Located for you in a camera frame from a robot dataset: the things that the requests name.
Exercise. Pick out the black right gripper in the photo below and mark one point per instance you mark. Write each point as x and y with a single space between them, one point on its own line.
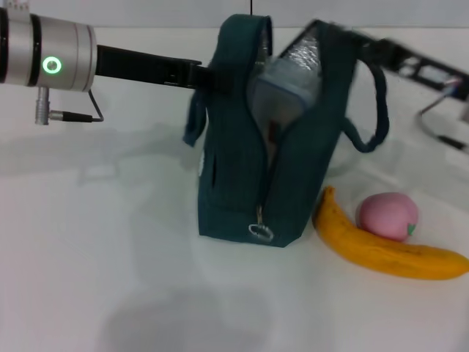
414 62

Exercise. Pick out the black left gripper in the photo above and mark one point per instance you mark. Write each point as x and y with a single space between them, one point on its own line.
139 66

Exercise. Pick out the clear blue-rimmed plastic container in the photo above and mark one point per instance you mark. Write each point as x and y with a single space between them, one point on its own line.
278 95

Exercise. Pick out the dark teal insulated bag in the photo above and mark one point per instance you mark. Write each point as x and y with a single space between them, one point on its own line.
234 176

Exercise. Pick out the pink toy peach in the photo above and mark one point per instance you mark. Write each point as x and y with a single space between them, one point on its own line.
384 216

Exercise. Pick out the yellow banana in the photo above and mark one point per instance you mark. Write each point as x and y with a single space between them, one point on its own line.
366 253

